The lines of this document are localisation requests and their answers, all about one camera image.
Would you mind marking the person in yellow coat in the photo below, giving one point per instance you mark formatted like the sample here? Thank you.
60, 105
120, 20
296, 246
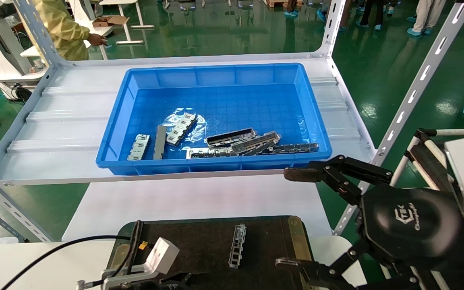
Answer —
63, 28

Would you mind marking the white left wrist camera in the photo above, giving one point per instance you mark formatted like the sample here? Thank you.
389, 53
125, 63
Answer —
161, 255

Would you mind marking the silver slotted metal bracket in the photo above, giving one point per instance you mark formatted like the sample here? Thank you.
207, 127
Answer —
180, 129

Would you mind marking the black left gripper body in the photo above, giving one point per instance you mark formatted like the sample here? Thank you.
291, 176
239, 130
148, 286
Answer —
175, 284

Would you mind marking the grey flat metal bar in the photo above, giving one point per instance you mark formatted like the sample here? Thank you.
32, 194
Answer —
160, 143

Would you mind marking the short silver metal bracket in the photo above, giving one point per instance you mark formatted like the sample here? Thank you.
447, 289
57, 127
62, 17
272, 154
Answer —
139, 147

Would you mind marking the grey metal shelf rack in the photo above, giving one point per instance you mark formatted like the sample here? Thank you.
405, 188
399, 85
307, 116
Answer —
75, 121

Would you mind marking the black container tray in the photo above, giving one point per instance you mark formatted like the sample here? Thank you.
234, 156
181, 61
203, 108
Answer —
199, 249

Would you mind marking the open cardboard box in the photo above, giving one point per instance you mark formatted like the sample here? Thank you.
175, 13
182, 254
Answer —
103, 22

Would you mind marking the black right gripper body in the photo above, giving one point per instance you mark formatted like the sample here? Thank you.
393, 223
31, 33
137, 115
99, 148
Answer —
409, 225

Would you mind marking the long silver rail part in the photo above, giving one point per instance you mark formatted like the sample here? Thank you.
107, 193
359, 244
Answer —
208, 153

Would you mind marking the clear plastic bag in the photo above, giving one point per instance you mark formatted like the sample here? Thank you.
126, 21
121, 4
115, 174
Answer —
197, 133

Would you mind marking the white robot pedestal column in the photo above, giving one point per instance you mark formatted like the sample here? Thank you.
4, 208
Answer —
2, 48

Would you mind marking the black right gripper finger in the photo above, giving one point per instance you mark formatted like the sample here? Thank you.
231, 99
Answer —
336, 171
328, 278

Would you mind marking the white desk with T-leg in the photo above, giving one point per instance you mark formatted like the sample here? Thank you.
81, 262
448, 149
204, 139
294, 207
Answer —
127, 20

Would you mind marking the person in dark trousers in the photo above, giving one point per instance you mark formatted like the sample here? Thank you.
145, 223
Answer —
371, 10

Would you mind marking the long black rail part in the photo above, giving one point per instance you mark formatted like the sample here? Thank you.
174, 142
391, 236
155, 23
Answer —
296, 148

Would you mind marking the person in khaki trousers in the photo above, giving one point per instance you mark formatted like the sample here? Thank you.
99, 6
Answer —
429, 12

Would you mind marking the long silver slotted part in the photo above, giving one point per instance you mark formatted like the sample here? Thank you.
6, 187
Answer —
238, 245

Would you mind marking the large blue plastic bin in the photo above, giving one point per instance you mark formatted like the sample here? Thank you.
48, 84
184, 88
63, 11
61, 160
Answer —
236, 100

